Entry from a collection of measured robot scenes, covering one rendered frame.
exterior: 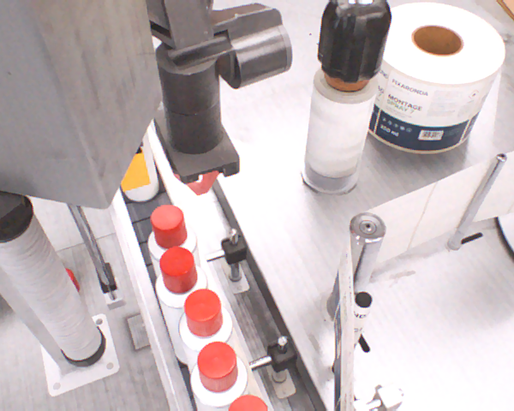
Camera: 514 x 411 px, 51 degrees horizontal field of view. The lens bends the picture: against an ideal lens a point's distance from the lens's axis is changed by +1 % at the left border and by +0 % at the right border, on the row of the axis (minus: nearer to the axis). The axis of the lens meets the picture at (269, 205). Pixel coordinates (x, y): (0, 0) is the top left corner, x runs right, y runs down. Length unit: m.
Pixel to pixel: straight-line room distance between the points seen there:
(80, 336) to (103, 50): 0.25
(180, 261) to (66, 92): 0.30
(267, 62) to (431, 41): 0.45
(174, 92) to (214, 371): 0.25
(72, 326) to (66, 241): 0.45
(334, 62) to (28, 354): 0.54
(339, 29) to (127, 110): 0.38
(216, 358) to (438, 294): 0.38
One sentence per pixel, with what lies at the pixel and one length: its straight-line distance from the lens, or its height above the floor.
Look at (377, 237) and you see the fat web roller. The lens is 0.55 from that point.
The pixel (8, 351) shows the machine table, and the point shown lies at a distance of 0.81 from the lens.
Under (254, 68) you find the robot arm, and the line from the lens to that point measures 0.52.
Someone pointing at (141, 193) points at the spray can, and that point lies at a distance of 0.80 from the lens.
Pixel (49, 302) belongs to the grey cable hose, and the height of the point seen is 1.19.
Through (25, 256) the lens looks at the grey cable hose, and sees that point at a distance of 0.34.
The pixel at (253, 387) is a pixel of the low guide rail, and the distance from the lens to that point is 0.63.
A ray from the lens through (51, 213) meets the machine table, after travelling 0.91.
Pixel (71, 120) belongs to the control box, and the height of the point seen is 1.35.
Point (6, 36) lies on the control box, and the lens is 0.23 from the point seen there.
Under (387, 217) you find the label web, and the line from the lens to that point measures 0.62.
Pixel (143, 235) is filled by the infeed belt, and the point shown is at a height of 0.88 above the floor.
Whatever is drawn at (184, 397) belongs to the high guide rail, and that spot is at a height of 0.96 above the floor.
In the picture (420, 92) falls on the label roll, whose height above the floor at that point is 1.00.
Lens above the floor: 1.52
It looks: 53 degrees down
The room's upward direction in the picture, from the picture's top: 2 degrees clockwise
